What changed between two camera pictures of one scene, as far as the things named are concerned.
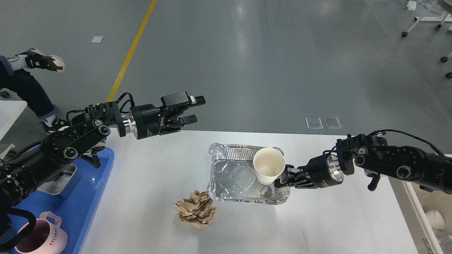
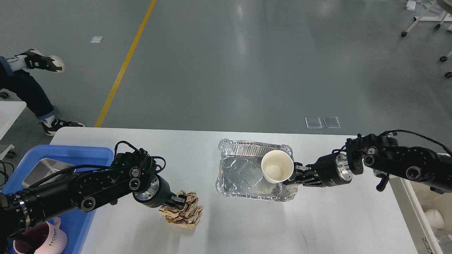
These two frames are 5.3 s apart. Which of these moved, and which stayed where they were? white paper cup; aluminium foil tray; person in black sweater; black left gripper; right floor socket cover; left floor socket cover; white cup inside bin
Moved: black left gripper; aluminium foil tray; white paper cup
Stayed: left floor socket cover; right floor socket cover; person in black sweater; white cup inside bin
